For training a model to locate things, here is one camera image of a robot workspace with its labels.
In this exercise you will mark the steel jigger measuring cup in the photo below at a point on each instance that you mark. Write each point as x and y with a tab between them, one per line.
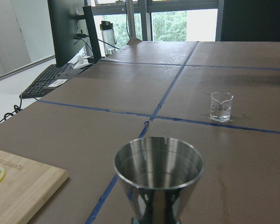
158	176

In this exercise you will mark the small glass beaker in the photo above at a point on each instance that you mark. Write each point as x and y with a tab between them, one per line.
220	106

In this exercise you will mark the clear water bottle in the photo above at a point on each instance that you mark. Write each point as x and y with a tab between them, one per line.
108	36

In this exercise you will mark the black keyboard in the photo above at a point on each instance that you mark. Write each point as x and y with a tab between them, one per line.
35	89

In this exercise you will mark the black computer monitor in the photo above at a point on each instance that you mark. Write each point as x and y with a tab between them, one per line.
72	22

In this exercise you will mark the bamboo cutting board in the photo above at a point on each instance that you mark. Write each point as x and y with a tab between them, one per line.
26	187

